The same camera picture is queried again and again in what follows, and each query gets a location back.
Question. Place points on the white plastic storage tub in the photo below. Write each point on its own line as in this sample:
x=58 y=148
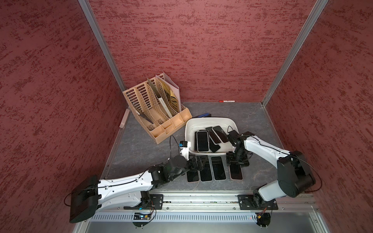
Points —
x=197 y=124

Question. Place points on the beige desk file organizer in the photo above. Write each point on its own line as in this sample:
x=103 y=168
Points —
x=149 y=97

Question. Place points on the small phone pink case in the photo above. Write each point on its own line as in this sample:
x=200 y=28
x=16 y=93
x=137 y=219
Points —
x=235 y=172

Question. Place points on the blue pen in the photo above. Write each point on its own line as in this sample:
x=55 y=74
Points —
x=203 y=115

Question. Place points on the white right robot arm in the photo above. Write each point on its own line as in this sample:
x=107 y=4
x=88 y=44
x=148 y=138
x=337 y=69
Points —
x=294 y=174

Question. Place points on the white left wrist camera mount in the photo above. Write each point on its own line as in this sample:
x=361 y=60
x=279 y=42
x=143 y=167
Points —
x=184 y=147

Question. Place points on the gold patterned folder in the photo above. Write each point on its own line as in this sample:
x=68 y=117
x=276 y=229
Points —
x=173 y=101

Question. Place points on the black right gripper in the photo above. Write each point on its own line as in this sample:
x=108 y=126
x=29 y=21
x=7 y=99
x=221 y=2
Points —
x=244 y=162

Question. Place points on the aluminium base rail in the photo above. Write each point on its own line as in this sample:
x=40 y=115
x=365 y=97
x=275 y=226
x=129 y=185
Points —
x=203 y=206

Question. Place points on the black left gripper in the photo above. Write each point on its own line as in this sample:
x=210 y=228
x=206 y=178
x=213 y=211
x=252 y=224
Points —
x=199 y=166

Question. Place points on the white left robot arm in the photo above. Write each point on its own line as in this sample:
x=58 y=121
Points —
x=93 y=195

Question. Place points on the black notebook in organizer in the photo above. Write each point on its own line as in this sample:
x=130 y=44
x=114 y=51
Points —
x=140 y=113

